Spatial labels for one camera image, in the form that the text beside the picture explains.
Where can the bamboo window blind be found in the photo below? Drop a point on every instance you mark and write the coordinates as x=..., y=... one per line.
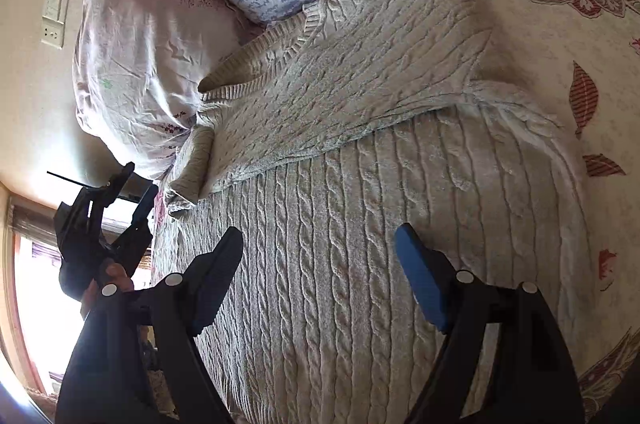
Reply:
x=32, y=224

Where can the pink floral pillow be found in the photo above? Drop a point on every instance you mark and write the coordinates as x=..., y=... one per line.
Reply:
x=140, y=54

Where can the floral bed sheet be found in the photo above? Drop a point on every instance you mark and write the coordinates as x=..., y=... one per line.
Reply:
x=550, y=54

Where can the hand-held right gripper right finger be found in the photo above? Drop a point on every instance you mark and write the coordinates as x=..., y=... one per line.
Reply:
x=421, y=276

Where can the white wall switch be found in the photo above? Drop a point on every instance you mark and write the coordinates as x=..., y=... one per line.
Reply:
x=56, y=1

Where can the person's left hand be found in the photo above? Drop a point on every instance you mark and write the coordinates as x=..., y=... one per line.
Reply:
x=117, y=276

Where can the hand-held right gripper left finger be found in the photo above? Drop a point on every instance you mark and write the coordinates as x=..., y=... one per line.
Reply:
x=214, y=286

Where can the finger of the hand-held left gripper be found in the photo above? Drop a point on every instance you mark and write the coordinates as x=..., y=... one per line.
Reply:
x=122, y=179
x=145, y=201

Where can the white wall socket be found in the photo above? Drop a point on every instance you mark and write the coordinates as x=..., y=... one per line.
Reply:
x=52, y=33

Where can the wooden framed window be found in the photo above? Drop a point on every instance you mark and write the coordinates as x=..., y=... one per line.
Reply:
x=45, y=329

